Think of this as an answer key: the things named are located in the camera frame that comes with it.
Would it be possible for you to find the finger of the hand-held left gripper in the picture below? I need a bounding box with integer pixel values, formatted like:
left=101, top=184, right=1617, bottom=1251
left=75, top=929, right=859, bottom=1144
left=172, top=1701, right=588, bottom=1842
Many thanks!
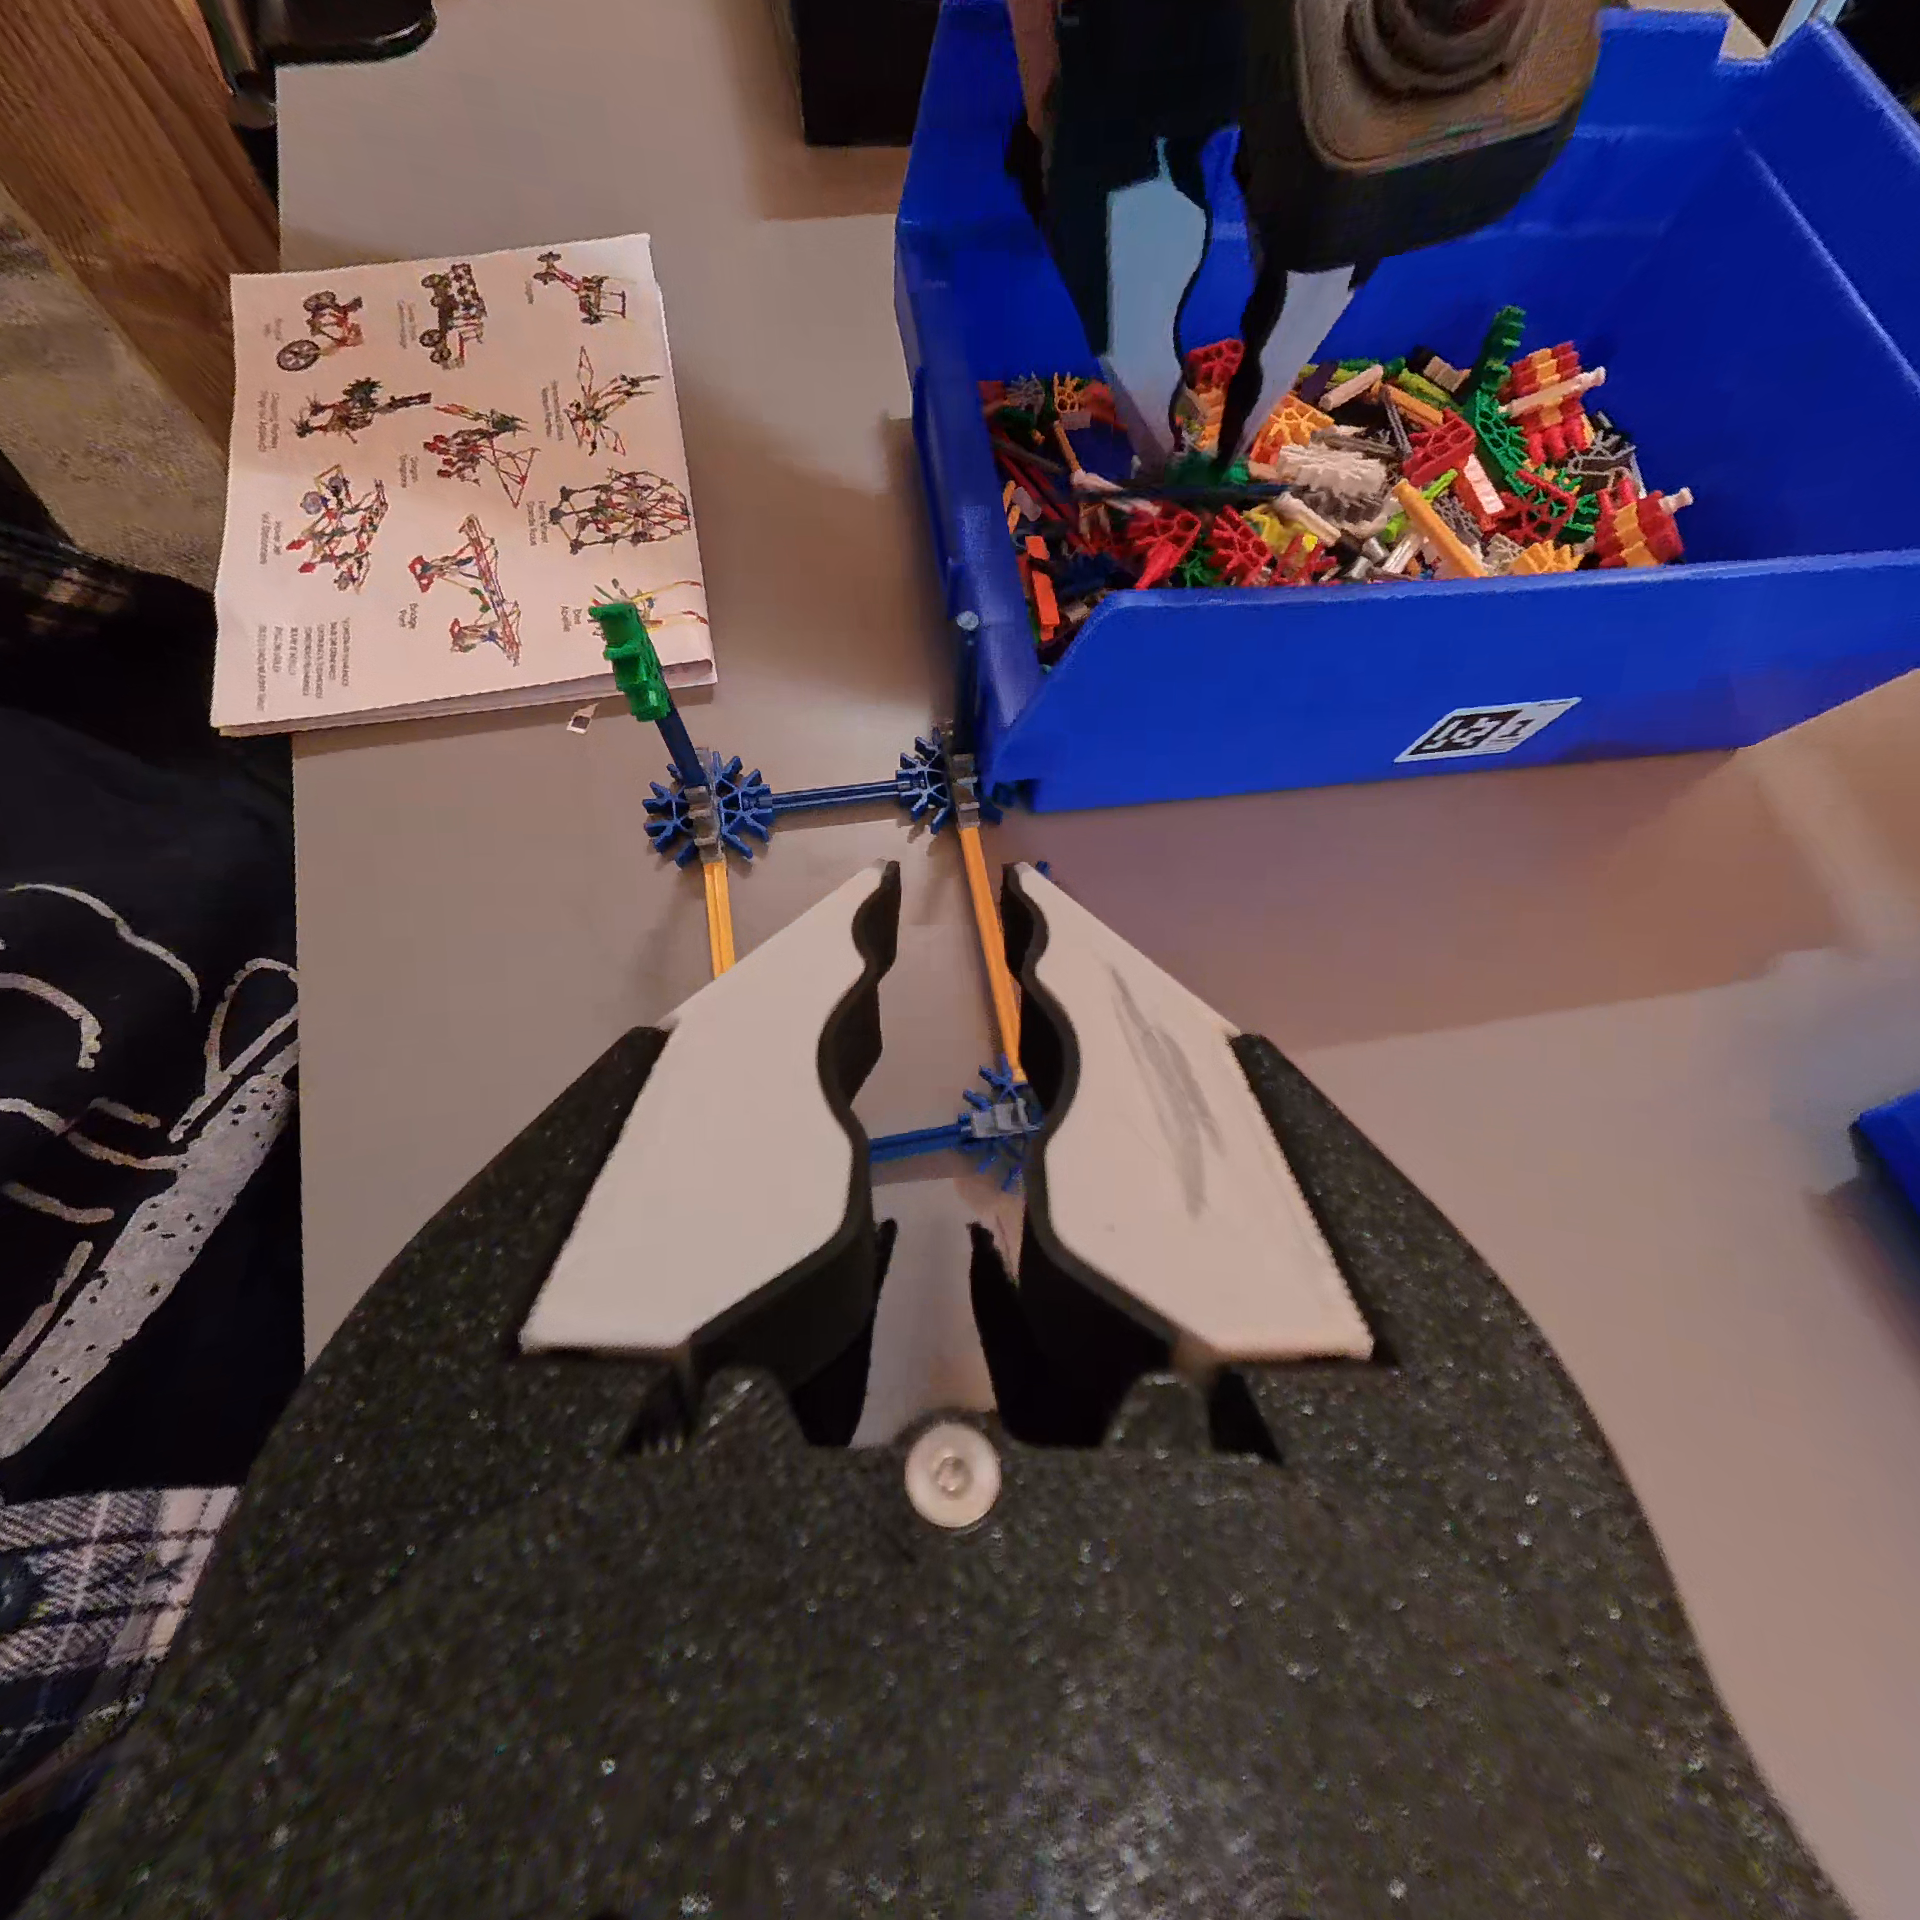
left=1215, top=255, right=1336, bottom=488
left=1091, top=165, right=1241, bottom=488

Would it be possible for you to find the person's dark printed shirt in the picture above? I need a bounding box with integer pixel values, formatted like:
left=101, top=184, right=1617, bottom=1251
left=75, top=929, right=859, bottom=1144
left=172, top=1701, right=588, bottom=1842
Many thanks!
left=0, top=540, right=309, bottom=1831

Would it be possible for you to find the black monitor stand base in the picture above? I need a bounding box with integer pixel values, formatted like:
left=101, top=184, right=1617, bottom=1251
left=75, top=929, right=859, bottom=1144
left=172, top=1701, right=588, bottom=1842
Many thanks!
left=235, top=0, right=438, bottom=70

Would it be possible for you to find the blue plastic bin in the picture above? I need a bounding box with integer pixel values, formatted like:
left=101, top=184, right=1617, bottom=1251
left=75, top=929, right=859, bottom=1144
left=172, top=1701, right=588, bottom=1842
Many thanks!
left=1849, top=1087, right=1920, bottom=1239

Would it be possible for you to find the toy instruction sheet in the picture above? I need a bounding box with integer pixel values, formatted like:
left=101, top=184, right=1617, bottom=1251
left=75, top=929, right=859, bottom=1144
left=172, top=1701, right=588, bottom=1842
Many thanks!
left=209, top=236, right=721, bottom=739

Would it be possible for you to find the blue yellow toy rod frame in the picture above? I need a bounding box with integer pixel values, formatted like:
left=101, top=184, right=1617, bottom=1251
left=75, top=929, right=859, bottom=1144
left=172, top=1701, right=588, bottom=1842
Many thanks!
left=585, top=598, right=1059, bottom=1179

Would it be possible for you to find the green toy connector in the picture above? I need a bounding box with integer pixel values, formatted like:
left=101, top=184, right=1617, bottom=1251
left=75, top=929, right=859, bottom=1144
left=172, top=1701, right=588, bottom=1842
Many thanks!
left=585, top=598, right=683, bottom=723
left=1155, top=446, right=1286, bottom=506

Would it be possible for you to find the pile of colourful toy pieces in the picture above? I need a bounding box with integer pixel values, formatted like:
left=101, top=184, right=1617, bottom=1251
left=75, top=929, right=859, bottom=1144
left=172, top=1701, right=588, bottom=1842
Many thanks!
left=979, top=299, right=1699, bottom=649

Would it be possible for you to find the blue bin with white label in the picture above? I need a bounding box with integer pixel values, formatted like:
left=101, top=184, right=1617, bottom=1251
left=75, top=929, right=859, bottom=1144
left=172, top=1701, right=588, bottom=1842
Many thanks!
left=892, top=0, right=1920, bottom=818

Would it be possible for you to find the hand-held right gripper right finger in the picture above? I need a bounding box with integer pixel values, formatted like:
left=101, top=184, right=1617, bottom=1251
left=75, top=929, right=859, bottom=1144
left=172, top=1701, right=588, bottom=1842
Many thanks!
left=1003, top=865, right=1380, bottom=1375

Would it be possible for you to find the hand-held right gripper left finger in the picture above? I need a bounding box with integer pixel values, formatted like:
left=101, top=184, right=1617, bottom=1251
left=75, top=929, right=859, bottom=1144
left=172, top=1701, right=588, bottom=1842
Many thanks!
left=517, top=865, right=904, bottom=1366

